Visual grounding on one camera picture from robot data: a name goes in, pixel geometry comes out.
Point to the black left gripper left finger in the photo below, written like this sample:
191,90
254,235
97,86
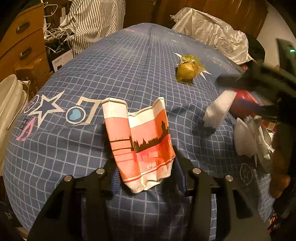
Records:
77,209

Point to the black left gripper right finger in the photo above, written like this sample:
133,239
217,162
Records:
236,218

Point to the red white paper cup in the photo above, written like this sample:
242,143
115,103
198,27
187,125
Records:
140,143

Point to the yellow plastic wrapper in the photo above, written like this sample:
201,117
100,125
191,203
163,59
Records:
188,68

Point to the white trash bin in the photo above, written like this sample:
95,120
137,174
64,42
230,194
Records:
14,97

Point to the red round ball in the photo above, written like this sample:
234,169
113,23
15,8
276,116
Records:
245,104

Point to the black fur hat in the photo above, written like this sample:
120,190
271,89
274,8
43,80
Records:
255,49

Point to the dark wooden wardrobe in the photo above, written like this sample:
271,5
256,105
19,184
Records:
244,15

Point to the blue grid bed cover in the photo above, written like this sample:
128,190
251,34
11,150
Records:
62,132

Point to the silver crinkled plastic sheet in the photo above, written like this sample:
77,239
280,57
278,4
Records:
213,32

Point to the wooden chair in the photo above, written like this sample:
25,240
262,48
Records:
38,72

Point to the wooden chest of drawers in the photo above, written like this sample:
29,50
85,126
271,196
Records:
23,43

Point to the striped grey white cloth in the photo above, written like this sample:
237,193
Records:
90,21

